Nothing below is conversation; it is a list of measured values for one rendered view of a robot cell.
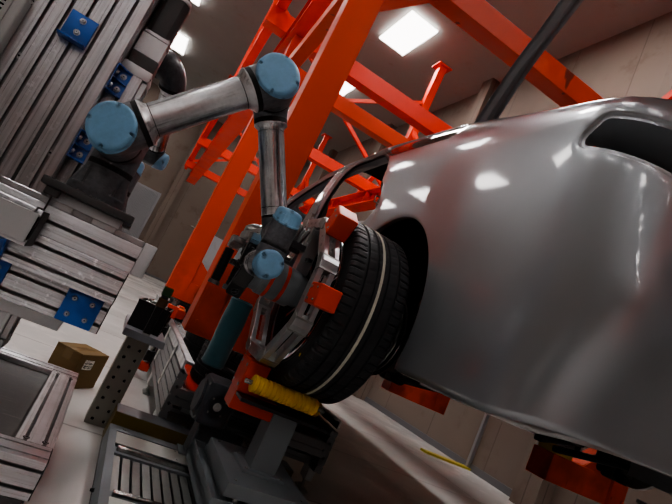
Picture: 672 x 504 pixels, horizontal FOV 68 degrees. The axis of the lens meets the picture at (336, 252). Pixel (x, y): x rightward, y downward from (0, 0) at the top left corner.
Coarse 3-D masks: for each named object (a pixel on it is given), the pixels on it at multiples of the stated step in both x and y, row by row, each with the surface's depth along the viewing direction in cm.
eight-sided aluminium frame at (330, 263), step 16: (304, 224) 193; (320, 224) 174; (320, 240) 167; (336, 240) 167; (288, 256) 204; (320, 256) 159; (336, 256) 161; (320, 272) 156; (336, 272) 158; (256, 304) 200; (272, 304) 202; (304, 304) 154; (256, 320) 193; (304, 320) 154; (288, 336) 156; (304, 336) 156; (256, 352) 172; (272, 352) 162; (288, 352) 162
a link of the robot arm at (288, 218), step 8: (280, 208) 129; (288, 208) 129; (280, 216) 128; (288, 216) 128; (296, 216) 129; (272, 224) 128; (280, 224) 128; (288, 224) 128; (296, 224) 129; (264, 232) 137; (272, 232) 127; (280, 232) 127; (288, 232) 128; (296, 232) 131; (264, 240) 128; (272, 240) 127; (280, 240) 127; (288, 240) 128; (280, 248) 127; (288, 248) 130
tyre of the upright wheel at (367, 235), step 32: (352, 256) 160; (352, 288) 154; (384, 288) 161; (320, 320) 157; (352, 320) 154; (384, 320) 158; (320, 352) 154; (384, 352) 159; (288, 384) 166; (320, 384) 162; (352, 384) 162
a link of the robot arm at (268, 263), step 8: (264, 248) 127; (272, 248) 126; (256, 256) 125; (264, 256) 124; (272, 256) 124; (280, 256) 125; (248, 264) 131; (256, 264) 124; (264, 264) 124; (272, 264) 124; (280, 264) 125; (256, 272) 125; (264, 272) 124; (272, 272) 124; (280, 272) 125
